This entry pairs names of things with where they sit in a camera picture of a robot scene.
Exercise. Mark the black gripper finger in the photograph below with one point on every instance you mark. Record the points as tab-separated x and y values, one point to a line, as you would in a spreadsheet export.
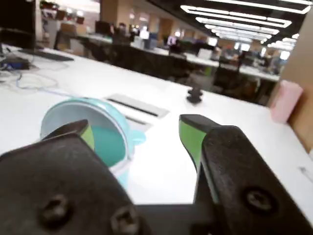
239	176
53	181

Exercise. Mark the teal animal-shaped bin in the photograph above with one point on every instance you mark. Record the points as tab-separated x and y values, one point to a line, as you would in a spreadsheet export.
107	144

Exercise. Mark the pink box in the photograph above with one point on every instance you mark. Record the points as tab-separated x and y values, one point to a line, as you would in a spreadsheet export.
286	101

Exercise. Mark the small black tabletop stand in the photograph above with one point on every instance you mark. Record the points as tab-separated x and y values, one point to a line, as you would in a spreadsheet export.
194	94

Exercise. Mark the black office chair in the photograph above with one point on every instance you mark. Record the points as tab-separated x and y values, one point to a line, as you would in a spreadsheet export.
226	78

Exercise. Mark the long white office desk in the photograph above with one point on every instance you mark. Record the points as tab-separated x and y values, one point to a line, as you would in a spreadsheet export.
247	71

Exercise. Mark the black keyboard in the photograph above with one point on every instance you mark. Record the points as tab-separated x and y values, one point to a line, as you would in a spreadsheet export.
49	56

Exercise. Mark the black computer monitor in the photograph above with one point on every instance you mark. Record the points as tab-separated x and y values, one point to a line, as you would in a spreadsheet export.
17	22

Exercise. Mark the rectangular ceiling light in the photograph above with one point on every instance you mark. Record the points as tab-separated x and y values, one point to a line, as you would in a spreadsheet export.
244	9

